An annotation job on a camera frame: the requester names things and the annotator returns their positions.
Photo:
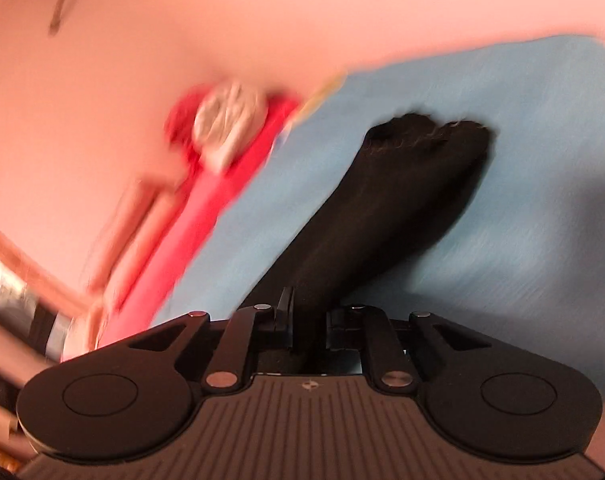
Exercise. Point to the grey and black blurred object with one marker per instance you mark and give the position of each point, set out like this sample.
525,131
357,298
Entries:
27,310

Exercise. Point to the red blanket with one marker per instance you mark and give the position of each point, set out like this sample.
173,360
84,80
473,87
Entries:
202,220

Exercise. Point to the beige crumpled cloth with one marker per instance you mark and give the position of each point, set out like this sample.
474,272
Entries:
227,120

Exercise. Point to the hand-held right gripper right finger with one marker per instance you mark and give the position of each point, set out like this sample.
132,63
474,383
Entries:
338,330

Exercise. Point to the blue floral bed sheet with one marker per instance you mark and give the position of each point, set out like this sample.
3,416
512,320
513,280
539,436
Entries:
507,185

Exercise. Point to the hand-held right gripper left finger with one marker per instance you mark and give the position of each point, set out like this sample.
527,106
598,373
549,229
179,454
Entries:
285,322

